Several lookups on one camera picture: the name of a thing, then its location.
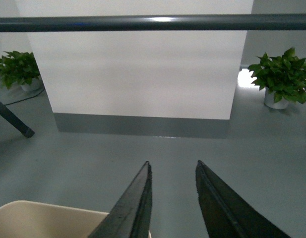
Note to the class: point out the beige plastic laundry hamper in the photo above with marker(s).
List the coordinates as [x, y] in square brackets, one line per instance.
[28, 219]

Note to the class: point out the left potted green plant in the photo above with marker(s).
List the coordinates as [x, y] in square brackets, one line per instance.
[20, 68]

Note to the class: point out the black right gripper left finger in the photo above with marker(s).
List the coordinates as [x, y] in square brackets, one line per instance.
[130, 216]

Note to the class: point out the dark grey hanger rail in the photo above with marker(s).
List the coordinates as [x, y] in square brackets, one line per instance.
[204, 22]

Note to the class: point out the right potted green plant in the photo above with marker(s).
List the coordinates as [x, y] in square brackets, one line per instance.
[283, 78]

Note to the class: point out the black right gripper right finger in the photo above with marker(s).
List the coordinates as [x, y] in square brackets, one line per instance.
[225, 213]

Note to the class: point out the dark grey rack leg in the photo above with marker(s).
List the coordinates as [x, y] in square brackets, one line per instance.
[9, 116]

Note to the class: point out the potted green plant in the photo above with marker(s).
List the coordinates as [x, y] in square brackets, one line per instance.
[283, 78]
[20, 68]

